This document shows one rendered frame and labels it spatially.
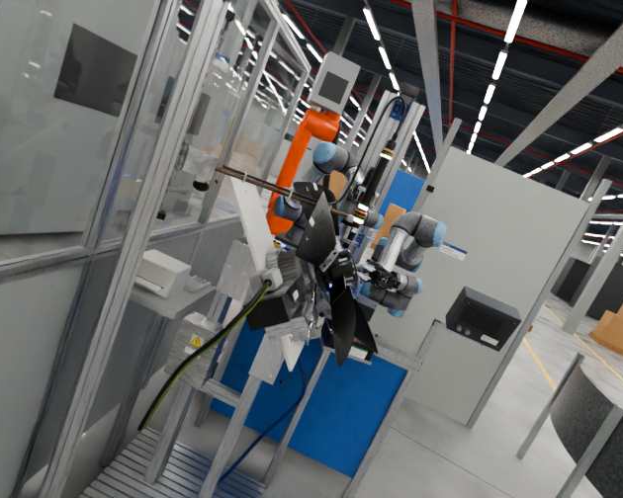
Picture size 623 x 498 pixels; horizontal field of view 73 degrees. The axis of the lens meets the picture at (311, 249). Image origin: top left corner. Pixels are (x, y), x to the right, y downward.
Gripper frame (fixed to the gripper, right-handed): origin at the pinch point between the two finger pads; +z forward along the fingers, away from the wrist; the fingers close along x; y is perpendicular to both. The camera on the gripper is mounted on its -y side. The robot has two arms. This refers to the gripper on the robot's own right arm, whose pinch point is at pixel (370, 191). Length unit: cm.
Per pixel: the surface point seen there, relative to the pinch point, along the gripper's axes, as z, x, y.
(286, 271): 13.3, 18.1, 36.3
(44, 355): 34, 78, 84
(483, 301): -20, -69, 25
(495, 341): -20, -83, 40
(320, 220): 27.4, 15.0, 13.6
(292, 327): 36, 11, 46
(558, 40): -708, -334, -392
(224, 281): 10, 37, 49
